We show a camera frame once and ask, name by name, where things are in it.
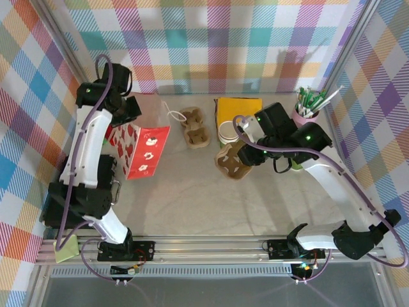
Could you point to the aluminium corner post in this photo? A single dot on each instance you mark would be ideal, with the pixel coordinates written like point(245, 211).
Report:
point(348, 44)
point(60, 41)

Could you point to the aluminium right side rail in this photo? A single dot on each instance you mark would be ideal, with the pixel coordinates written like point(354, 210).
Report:
point(348, 172)

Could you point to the aluminium left corner post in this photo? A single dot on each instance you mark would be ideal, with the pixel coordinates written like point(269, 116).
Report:
point(60, 41)

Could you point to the brown cardboard cup carrier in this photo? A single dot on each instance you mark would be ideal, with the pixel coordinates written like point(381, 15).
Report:
point(195, 128)
point(231, 163)

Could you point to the aluminium front rail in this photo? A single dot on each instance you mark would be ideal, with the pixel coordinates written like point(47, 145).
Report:
point(207, 249)

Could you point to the right small circuit board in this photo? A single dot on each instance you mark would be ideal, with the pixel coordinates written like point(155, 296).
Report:
point(305, 267)

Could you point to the aluminium right corner post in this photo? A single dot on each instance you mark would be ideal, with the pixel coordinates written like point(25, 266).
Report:
point(348, 44)

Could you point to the pale green note pad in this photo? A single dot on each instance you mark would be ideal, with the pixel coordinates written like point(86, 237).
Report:
point(67, 249)

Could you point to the silver metal latch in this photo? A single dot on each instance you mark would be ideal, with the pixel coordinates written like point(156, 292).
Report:
point(116, 190)

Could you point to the yellow paper napkin stack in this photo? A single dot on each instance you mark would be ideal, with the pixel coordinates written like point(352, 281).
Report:
point(233, 107)

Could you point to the red white paper gift bag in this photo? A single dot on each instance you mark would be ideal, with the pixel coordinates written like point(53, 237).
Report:
point(147, 153)

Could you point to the small circuit board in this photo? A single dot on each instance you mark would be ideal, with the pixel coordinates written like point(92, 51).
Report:
point(128, 272)
point(305, 267)

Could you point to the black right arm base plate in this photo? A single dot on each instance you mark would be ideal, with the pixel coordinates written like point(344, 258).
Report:
point(278, 249)

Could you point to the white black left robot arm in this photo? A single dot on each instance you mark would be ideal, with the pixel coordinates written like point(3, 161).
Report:
point(89, 144)

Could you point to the left small circuit board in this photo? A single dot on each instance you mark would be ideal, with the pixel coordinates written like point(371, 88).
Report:
point(128, 272)

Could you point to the green white wrapped straw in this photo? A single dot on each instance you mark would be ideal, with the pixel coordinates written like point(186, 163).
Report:
point(302, 96)
point(309, 97)
point(319, 99)

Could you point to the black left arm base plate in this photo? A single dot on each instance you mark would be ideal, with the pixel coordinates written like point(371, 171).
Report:
point(145, 251)

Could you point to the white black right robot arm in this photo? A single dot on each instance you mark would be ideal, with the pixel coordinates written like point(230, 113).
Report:
point(338, 188)

